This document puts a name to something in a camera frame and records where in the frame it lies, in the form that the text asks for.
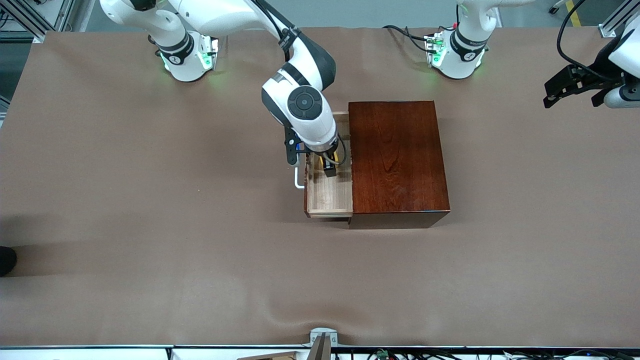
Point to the brown cardboard piece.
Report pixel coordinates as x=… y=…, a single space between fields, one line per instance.
x=272 y=356

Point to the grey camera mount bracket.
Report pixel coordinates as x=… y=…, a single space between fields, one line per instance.
x=322 y=334

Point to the aluminium frame profile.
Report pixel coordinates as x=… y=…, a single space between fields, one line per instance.
x=612 y=24

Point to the brown table cloth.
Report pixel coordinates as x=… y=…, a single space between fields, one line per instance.
x=200 y=250

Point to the grey chair caster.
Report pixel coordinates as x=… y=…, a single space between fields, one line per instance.
x=555 y=7

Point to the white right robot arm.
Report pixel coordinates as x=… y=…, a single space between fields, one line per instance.
x=305 y=105

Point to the dark brown wooden cabinet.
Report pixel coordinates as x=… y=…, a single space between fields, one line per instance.
x=400 y=165

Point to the white table edge rail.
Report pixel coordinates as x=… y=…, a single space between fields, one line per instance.
x=100 y=352

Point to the black rounded object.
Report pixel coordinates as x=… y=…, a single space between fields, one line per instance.
x=6 y=261

